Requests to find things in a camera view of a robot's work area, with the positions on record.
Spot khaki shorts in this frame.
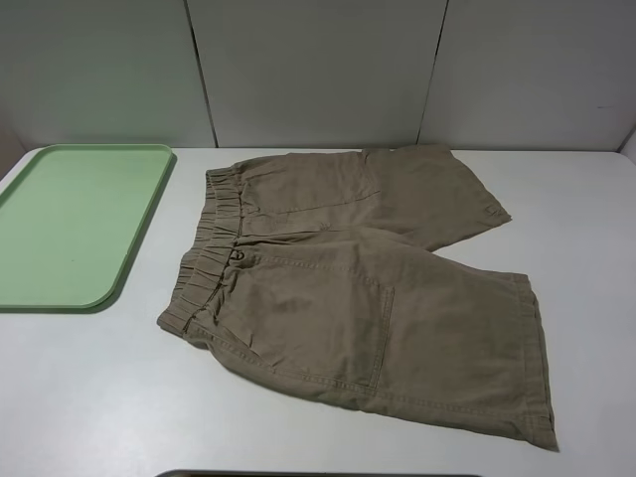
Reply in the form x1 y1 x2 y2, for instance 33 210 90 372
157 145 558 451

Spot green plastic tray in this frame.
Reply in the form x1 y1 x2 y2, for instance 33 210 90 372
1 144 174 311

